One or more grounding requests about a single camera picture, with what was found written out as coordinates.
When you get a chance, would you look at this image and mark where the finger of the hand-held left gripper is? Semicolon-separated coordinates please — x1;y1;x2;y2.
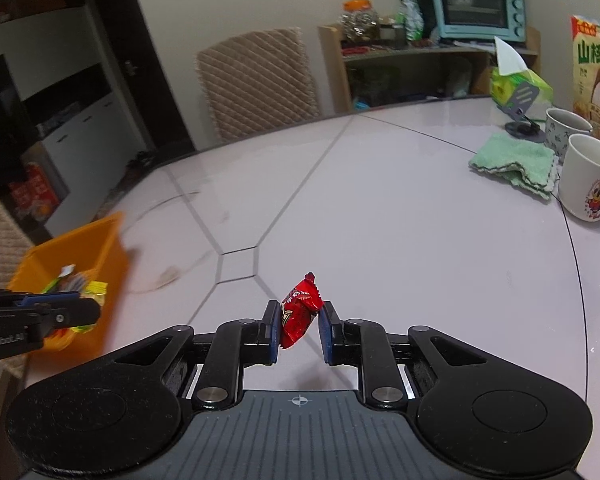
15;291;83;308
27;297;102;346

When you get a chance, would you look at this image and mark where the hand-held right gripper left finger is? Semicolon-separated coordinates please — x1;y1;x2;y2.
100;300;284;411

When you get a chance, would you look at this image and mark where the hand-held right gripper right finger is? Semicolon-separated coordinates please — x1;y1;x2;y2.
317;301;501;411

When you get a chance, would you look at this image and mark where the red snack packet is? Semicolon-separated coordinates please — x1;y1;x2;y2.
279;272;323;350

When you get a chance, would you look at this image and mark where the green brown snack packet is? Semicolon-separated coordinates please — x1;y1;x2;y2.
45;264;88;295

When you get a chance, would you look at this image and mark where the small yellow snack packet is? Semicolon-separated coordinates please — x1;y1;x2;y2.
82;280;109;307

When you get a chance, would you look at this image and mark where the orange plastic tray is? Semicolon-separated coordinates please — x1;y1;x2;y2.
7;211;131;356

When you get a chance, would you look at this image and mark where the quilted beige chair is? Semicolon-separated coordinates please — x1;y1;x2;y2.
0;191;43;291
194;26;323;143

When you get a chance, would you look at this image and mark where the red box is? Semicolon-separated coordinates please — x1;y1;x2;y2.
7;160;63;223

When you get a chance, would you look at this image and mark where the white cabinet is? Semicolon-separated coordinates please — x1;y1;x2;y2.
22;62;131;201

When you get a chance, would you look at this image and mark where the quilted beige chair back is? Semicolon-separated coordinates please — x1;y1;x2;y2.
194;26;323;143

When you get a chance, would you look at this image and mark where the green cloth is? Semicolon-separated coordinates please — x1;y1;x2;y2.
468;132;560;201

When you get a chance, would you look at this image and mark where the wooden shelf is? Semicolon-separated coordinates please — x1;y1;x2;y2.
317;22;541;113

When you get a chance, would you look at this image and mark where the white plastic bag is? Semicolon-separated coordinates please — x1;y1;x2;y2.
442;57;476;98

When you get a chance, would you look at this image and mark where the white cartoon mug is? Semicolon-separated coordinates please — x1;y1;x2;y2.
557;133;600;223

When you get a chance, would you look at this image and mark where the green tissue box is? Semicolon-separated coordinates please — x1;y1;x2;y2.
490;35;555;108

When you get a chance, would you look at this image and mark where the small metal container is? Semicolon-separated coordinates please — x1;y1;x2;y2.
379;22;406;47

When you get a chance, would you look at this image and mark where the patterned white mug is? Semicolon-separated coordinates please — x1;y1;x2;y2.
544;107;595;166

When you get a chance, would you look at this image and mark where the grey phone stand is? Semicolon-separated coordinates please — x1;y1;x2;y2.
504;84;548;143

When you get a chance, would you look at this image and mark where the plastic jar with orange lid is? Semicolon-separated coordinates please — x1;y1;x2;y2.
337;0;381;46

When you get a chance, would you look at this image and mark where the green snack bag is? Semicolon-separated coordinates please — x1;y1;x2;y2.
396;0;426;43

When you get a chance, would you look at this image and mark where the teal toaster oven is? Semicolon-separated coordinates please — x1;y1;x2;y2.
427;0;526;45

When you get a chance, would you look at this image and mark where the yellow snack box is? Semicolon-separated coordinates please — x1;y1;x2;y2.
570;14;600;143

